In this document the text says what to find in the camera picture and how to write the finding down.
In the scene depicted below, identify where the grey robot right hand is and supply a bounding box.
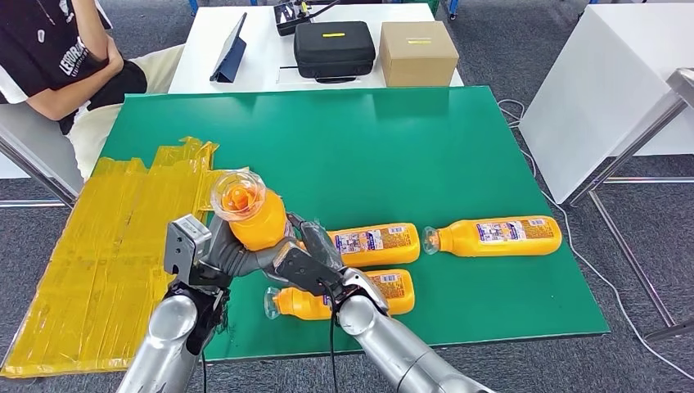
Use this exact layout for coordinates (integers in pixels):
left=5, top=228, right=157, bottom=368
left=286, top=212, right=346, bottom=273

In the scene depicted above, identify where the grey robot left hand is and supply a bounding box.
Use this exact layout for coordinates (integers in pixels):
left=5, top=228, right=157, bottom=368
left=205, top=213, right=297, bottom=278

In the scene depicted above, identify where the yellow plastic sheet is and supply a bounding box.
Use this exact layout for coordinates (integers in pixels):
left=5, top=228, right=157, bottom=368
left=0, top=136, right=250, bottom=379

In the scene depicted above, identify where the green table board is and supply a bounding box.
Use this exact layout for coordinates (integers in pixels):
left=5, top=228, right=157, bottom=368
left=97, top=85, right=611, bottom=364

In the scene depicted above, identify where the black carrying case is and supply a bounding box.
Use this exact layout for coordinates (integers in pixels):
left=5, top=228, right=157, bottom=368
left=293, top=20, right=376, bottom=84

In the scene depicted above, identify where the green plastic crate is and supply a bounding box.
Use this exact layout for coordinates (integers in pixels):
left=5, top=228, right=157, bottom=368
left=401, top=0, right=440, bottom=16

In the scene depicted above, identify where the brown cardboard box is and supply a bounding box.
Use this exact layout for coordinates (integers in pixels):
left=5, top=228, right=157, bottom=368
left=378, top=20, right=460, bottom=88

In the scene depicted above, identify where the black remote controller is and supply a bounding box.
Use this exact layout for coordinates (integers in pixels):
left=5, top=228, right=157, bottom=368
left=273, top=0, right=341, bottom=38

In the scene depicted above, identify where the grey metal bench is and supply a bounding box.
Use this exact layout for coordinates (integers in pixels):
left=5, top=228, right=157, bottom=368
left=0, top=102, right=85, bottom=210

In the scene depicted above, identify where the white floor cable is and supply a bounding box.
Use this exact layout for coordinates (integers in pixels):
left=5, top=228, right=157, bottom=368
left=496, top=99, right=694, bottom=382

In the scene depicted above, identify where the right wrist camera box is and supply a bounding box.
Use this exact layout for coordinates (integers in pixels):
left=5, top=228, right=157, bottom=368
left=273, top=241, right=348, bottom=300

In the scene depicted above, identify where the tablet in blue case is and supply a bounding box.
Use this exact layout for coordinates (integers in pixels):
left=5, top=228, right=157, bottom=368
left=210, top=12, right=248, bottom=84

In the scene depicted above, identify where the orange detergent bottle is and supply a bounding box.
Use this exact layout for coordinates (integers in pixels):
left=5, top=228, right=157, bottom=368
left=421, top=215, right=563, bottom=258
left=210, top=169, right=296, bottom=252
left=264, top=269, right=417, bottom=321
left=322, top=223, right=421, bottom=269

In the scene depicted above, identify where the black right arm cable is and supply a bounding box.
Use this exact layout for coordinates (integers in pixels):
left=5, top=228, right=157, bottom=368
left=324, top=292, right=340, bottom=393

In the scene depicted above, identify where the person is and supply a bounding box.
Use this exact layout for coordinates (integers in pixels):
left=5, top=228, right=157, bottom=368
left=0, top=0, right=187, bottom=181

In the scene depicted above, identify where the large white table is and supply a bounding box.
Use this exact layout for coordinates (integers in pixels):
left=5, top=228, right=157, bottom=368
left=518, top=4, right=694, bottom=205

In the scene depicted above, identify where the grey metal table frame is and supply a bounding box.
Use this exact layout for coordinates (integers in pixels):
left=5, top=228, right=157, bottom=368
left=561, top=67, right=694, bottom=343

